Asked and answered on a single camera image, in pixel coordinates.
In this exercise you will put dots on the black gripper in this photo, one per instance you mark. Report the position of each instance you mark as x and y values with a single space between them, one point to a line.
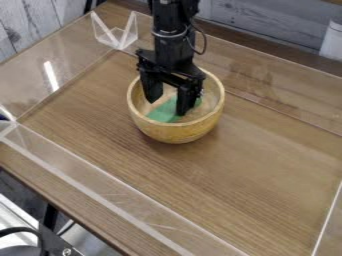
168 64

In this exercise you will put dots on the green rectangular block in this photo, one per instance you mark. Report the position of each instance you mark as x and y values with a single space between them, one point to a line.
162 111

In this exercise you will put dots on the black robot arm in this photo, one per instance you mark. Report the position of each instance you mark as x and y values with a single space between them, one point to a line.
174 19

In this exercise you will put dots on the brown wooden bowl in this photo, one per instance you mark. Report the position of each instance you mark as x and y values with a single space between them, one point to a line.
186 131

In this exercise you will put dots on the white cylindrical container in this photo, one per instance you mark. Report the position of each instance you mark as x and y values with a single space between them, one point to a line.
331 44

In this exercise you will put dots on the black table leg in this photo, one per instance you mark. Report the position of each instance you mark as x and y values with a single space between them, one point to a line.
51 217

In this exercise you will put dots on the clear acrylic corner bracket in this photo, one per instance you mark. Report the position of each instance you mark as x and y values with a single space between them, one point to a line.
118 38

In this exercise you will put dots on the clear acrylic tray wall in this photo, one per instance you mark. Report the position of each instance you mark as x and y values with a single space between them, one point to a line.
254 190

